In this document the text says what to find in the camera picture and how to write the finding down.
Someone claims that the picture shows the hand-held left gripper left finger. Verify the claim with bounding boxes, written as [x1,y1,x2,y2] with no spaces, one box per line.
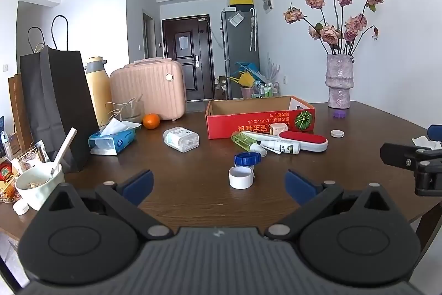
[40,169,173,242]

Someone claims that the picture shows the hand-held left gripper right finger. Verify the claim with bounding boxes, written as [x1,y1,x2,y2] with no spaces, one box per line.
[265,169,401,242]

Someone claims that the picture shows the white red lint brush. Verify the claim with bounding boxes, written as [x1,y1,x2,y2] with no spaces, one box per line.
[242,131,328,153]

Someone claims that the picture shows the white plastic case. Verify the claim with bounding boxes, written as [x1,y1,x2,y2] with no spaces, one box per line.
[163,127,200,153]

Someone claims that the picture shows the green spray bottle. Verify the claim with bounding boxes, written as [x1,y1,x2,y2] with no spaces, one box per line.
[231,131,268,157]

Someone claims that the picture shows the red cardboard box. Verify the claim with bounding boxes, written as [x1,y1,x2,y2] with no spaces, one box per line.
[205,95,316,140]

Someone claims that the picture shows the crumpled white tissue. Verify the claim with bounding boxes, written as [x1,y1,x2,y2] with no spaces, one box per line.
[412,136,442,150]

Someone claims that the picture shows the white tube bottle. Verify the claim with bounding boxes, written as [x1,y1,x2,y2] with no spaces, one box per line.
[261,140,301,155]

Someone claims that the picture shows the blue tissue pack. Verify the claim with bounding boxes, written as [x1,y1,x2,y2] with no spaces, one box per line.
[88,118,142,155]

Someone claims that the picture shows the blue bottle cap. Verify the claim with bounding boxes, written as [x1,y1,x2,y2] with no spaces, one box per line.
[234,153,266,169]

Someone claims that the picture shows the white round cup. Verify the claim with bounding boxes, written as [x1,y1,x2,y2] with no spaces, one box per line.
[228,166,254,190]

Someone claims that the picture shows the orange fruit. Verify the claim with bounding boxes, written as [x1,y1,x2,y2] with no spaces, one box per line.
[143,113,161,130]

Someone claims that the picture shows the glass jar with twine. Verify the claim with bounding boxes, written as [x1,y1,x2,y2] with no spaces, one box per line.
[106,95,145,124]

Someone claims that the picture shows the white spoon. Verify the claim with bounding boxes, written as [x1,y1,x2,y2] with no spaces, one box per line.
[51,127,78,174]

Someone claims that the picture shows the pink suitcase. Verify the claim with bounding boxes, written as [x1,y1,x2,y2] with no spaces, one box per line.
[110,58,187,121]

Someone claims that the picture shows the purple textured vase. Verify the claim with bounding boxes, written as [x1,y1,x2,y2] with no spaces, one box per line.
[326,54,356,109]

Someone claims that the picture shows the white bowl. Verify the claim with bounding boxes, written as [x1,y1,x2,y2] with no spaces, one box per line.
[15,162,65,211]

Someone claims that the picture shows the metal trolley rack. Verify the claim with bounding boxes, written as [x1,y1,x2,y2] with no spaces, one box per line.
[254,81,280,98]

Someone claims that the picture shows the yellow thermos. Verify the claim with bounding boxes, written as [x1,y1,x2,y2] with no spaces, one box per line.
[85,56,113,128]

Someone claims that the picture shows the snack packets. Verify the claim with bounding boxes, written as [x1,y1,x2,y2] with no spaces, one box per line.
[19,141,52,173]

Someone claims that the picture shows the black paper bag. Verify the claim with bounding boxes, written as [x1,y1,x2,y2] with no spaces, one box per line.
[20,15,101,173]

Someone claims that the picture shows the lavender pampas stems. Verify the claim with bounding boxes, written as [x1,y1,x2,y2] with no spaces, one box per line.
[266,53,280,83]

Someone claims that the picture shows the blue and yellow bags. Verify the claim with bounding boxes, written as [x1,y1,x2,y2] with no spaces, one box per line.
[230,62,266,88]

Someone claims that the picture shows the red patterned tin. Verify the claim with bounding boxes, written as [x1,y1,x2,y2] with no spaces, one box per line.
[0,158,19,202]

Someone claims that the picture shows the dark brown door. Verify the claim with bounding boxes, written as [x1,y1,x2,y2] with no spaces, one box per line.
[162,16,211,101]

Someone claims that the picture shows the small clear bottle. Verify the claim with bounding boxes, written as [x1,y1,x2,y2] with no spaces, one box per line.
[0,131,14,160]

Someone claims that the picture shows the dried pink roses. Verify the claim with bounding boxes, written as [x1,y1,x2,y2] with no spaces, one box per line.
[283,0,385,57]

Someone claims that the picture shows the brown paper bag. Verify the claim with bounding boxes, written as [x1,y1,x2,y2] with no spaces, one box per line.
[9,74,33,154]

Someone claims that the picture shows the grey refrigerator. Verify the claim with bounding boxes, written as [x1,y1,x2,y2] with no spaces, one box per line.
[221,7,260,100]

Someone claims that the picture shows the side doorway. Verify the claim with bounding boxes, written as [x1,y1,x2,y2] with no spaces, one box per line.
[143,12,156,59]

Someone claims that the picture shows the clear folded umbrella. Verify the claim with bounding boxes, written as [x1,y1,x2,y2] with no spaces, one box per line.
[249,8,258,52]

